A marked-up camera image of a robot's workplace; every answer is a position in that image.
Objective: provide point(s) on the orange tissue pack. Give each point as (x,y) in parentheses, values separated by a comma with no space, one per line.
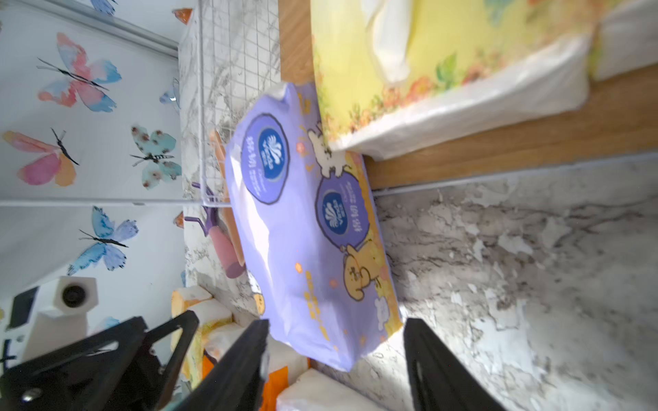
(284,369)

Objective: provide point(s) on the white wire shelf rack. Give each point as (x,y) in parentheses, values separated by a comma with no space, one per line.
(619,119)

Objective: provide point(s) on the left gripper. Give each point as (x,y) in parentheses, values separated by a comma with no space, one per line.
(67,375)

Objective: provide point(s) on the purple pink garden fork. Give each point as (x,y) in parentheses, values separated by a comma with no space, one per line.
(220,225)

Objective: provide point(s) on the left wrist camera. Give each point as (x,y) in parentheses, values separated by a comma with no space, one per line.
(48,317)

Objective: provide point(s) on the purple tissue pack bottom shelf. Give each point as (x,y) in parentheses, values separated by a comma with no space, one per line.
(310,235)

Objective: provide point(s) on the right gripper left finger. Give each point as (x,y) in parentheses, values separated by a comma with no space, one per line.
(238,380)

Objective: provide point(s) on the purple tissue pack shelf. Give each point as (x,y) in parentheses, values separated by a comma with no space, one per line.
(310,235)
(315,391)

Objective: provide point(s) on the yellow tissue pack shelf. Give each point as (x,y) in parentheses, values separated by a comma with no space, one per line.
(184,298)

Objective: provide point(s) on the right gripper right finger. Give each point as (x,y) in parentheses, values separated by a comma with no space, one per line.
(438,380)

